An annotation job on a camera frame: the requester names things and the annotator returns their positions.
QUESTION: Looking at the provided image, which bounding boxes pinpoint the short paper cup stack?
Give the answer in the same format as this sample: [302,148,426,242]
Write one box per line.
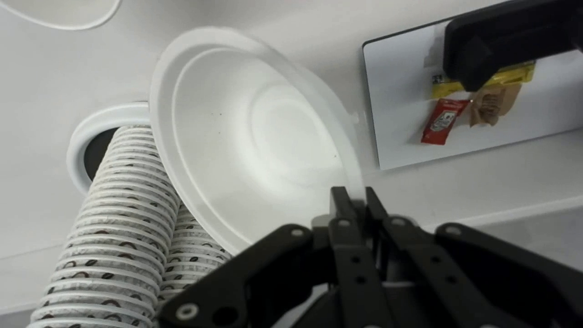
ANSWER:
[154,202,236,306]

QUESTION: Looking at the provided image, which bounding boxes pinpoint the white rectangular tray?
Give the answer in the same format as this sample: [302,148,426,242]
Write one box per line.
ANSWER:
[360,16,583,173]

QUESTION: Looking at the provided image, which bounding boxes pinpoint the small white cup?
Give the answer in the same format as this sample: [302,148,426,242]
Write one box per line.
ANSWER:
[80,124,123,184]

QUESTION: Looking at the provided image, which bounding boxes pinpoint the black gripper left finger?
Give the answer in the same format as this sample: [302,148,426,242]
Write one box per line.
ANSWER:
[154,184,397,328]

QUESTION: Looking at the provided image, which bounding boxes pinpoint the brown sugar packet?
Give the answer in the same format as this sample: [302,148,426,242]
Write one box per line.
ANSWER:
[466,80,524,129]

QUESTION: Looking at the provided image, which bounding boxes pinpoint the white plastic bowl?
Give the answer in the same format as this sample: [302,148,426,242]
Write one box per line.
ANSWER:
[147,25,366,257]

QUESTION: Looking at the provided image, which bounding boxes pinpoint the tall paper cup stack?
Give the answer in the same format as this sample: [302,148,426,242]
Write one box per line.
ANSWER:
[25,122,183,328]

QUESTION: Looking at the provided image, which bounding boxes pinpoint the red sauce packet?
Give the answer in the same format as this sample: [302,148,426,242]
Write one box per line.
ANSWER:
[418,98,473,146]

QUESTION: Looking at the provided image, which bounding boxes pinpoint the yellow sauce packet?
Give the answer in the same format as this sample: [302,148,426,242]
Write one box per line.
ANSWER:
[429,60,537,102]

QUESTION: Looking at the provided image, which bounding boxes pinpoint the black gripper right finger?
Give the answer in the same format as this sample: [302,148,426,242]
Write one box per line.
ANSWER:
[364,186,583,328]

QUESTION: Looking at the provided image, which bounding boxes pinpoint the black plastic gadget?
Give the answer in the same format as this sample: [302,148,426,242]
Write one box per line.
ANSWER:
[440,0,583,95]

